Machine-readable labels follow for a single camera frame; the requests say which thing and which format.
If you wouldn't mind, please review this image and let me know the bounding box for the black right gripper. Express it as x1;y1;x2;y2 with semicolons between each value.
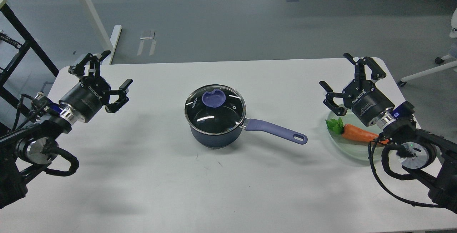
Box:
319;53;395;127

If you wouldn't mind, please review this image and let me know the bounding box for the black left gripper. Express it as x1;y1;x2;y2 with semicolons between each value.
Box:
59;50;133;123

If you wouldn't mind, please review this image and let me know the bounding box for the glass lid with blue knob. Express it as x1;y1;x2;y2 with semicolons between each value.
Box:
184;84;246;135

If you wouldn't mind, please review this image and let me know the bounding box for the blue saucepan with handle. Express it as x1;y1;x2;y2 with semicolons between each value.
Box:
185;84;308;149

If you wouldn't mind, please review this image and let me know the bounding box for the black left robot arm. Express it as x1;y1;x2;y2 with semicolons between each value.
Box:
0;50;133;208

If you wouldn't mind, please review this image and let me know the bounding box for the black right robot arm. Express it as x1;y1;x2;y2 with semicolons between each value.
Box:
319;53;457;213

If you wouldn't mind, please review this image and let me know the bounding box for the orange toy carrot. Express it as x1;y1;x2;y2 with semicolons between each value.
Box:
325;118;380;144

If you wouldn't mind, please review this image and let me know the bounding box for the clear glass plate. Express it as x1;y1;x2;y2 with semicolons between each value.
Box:
328;110;382;162

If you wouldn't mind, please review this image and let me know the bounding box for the black metal rack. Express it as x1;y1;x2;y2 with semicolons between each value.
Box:
1;2;59;124

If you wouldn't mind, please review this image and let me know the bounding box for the white office chair base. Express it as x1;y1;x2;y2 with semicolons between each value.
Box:
397;8;457;87

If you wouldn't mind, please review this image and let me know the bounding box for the white table frame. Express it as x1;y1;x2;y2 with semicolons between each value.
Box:
0;0;122;65

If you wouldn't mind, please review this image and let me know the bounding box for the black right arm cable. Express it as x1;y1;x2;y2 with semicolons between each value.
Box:
368;137;447;208

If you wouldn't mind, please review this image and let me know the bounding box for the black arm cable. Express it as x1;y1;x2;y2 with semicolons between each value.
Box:
368;137;447;208
43;147;80;177

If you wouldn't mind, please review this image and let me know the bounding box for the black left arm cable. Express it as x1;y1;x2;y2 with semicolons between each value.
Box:
43;147;80;177

